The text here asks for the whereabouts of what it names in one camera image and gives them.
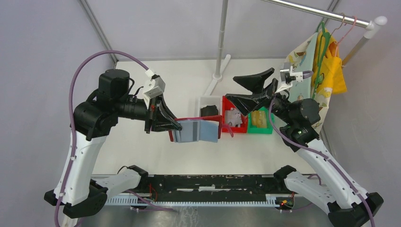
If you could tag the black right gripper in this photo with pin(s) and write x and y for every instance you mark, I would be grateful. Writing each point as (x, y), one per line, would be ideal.
(246, 102)

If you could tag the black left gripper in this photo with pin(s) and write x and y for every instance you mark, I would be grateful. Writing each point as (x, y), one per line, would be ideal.
(159, 116)

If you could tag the red leather card holder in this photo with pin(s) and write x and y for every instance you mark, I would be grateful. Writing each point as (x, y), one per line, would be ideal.
(195, 129)

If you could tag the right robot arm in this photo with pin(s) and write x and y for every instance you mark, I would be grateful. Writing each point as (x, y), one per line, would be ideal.
(344, 201)

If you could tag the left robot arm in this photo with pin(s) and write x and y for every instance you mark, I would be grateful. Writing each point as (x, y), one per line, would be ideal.
(80, 195)

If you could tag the gold cards stack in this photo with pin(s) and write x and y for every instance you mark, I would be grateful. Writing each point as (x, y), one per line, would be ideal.
(259, 119)

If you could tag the white cards stack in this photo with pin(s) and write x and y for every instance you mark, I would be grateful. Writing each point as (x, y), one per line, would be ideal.
(233, 117)

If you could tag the black cards stack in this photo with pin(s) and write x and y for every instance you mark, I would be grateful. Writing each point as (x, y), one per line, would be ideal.
(209, 110)

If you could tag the red plastic bin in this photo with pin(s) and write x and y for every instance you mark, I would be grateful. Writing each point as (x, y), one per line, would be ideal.
(226, 105)

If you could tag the green plastic bin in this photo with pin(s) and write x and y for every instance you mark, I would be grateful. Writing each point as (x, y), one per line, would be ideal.
(254, 130)

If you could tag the white plastic bin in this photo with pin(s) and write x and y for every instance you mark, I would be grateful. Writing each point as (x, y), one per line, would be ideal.
(203, 101)

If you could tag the patterned cream cloth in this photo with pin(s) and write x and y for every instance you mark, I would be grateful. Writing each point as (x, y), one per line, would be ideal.
(301, 59)

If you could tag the yellow garment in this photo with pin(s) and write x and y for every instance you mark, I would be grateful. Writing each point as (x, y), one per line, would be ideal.
(331, 69)

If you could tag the green hanger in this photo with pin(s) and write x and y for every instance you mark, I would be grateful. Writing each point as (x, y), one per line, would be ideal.
(323, 46)

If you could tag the pink hanger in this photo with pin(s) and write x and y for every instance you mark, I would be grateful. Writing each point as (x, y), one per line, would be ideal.
(337, 43)

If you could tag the small circuit board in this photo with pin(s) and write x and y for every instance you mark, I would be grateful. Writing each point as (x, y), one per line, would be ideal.
(286, 204)

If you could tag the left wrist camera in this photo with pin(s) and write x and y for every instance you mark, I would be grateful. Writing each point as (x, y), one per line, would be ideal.
(153, 87)

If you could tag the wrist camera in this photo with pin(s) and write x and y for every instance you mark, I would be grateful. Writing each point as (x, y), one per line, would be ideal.
(153, 87)
(288, 76)

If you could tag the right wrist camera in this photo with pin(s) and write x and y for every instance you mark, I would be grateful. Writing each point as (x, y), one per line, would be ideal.
(288, 76)

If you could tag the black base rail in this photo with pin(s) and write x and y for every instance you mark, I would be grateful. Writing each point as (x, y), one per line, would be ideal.
(211, 188)

